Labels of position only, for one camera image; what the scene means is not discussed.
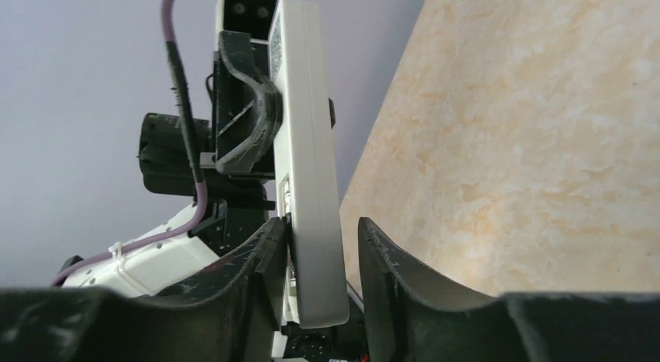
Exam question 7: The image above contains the white remote with buttons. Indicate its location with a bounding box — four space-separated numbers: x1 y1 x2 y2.
269 0 349 329

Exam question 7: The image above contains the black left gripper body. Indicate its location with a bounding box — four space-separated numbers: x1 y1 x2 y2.
205 40 277 183

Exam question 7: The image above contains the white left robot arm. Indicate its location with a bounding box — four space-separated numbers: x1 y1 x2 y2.
54 30 282 297

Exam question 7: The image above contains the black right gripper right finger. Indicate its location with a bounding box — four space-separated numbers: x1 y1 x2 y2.
358 217 659 361

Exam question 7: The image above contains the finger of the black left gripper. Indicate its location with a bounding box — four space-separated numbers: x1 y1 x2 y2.
213 30 285 176

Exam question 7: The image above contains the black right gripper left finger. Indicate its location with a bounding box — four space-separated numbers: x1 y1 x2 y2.
1 217 289 361

